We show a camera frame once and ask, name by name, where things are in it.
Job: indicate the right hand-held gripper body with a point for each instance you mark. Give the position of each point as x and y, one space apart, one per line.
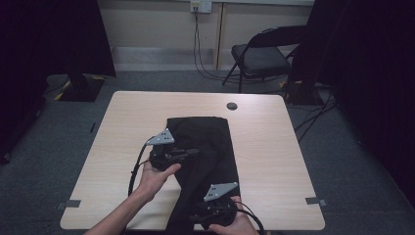
221 212

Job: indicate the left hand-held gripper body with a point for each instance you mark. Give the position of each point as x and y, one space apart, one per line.
160 156

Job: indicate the black pants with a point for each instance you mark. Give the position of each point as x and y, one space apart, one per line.
208 147

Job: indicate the person's right hand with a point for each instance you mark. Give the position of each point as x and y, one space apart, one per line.
238 226

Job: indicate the person's left hand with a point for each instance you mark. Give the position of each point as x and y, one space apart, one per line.
153 182

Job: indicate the black stand base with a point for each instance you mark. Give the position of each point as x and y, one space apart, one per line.
81 89
301 94

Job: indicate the black folding chair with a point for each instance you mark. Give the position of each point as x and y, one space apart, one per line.
261 60

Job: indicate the black curtain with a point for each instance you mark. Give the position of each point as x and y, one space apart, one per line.
375 65
49 39

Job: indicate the white wall outlet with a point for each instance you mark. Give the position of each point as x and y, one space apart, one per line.
201 6

